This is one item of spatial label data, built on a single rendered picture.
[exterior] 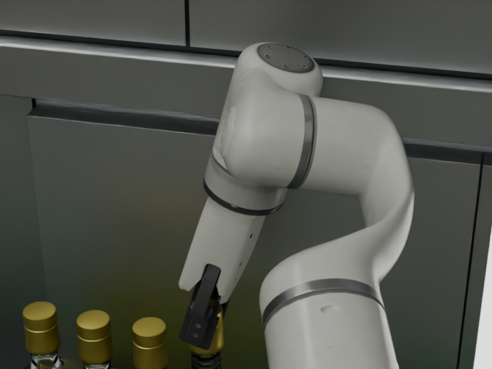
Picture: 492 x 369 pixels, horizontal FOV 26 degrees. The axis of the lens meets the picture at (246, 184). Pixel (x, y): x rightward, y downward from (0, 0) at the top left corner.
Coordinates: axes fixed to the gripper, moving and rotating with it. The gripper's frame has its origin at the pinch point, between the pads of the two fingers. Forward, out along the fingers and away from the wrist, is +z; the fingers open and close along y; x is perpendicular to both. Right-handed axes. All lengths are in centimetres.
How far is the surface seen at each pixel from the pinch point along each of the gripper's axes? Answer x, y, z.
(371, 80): 7.2, -12.9, -23.4
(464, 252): 21.7, -12.3, -9.5
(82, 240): -16.8, -11.4, 5.6
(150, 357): -3.8, 1.7, 6.1
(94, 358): -9.2, 2.1, 8.6
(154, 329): -4.3, 0.5, 3.5
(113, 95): -17.0, -12.3, -12.5
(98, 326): -9.7, 1.5, 5.0
